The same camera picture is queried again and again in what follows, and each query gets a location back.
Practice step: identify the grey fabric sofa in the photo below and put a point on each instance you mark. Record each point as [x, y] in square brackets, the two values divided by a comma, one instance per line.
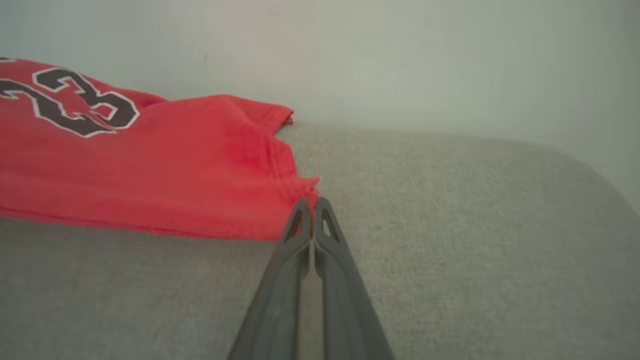
[475, 250]

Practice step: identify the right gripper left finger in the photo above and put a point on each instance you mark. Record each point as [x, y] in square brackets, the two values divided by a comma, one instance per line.
[275, 310]

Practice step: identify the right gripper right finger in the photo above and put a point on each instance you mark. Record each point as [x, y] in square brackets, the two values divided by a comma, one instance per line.
[345, 310]

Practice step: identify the red basketball jersey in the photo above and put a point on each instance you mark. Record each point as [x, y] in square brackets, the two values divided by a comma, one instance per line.
[175, 170]

